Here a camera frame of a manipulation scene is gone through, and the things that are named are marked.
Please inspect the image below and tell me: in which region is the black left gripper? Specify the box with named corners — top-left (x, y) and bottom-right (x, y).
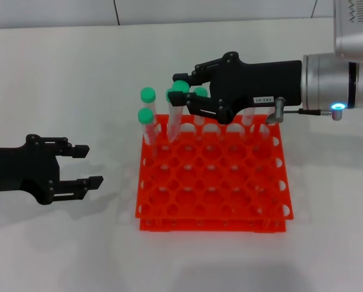
top-left (0, 133), bottom-right (105, 205)

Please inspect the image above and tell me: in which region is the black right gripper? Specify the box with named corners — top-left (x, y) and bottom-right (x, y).
top-left (167, 51), bottom-right (304, 125)

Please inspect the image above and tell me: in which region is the orange test tube rack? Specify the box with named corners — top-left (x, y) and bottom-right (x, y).
top-left (135, 114), bottom-right (294, 234)

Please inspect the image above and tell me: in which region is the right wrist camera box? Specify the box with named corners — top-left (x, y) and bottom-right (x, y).
top-left (333, 0), bottom-right (363, 63)

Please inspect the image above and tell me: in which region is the right arm cable with connector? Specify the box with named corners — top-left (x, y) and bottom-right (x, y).
top-left (266, 96), bottom-right (333, 125)

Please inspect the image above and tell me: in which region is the clear test tube green cap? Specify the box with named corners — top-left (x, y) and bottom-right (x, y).
top-left (264, 105), bottom-right (280, 135)
top-left (166, 80), bottom-right (191, 144)
top-left (138, 108), bottom-right (158, 156)
top-left (218, 121), bottom-right (233, 137)
top-left (243, 106), bottom-right (258, 136)
top-left (192, 86), bottom-right (209, 137)
top-left (139, 87), bottom-right (158, 144)
top-left (165, 87), bottom-right (182, 125)

